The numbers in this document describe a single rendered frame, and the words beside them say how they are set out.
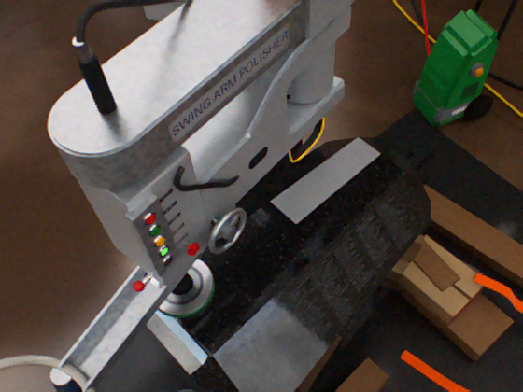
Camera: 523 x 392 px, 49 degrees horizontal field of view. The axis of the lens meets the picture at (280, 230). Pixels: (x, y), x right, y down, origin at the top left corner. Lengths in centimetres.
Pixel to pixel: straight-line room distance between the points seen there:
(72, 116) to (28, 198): 217
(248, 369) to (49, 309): 137
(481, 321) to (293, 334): 106
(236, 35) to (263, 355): 105
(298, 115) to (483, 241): 146
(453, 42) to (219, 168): 196
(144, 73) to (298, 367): 115
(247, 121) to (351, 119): 193
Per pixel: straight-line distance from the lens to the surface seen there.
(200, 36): 138
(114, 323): 185
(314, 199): 212
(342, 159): 223
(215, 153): 153
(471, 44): 317
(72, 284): 306
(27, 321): 306
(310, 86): 177
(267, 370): 197
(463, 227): 299
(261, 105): 155
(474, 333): 273
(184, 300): 193
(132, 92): 129
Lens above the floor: 255
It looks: 59 degrees down
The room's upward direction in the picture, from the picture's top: 4 degrees counter-clockwise
